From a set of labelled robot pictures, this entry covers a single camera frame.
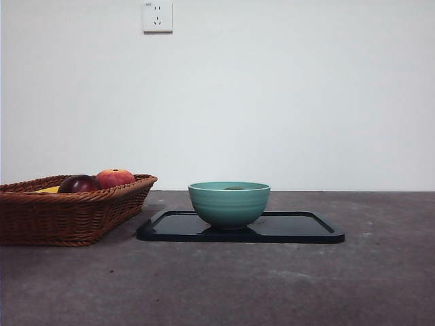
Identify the white wall power socket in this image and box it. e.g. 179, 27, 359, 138
143, 1, 173, 35

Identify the red apple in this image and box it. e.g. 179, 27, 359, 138
95, 168, 136, 189

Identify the dark red plum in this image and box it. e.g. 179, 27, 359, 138
57, 174, 102, 194

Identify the dark rectangular tray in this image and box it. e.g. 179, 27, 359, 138
136, 210, 346, 244

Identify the teal ceramic bowl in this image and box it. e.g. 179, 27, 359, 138
188, 181, 271, 231

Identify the brown wicker basket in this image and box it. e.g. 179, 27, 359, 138
0, 173, 158, 247

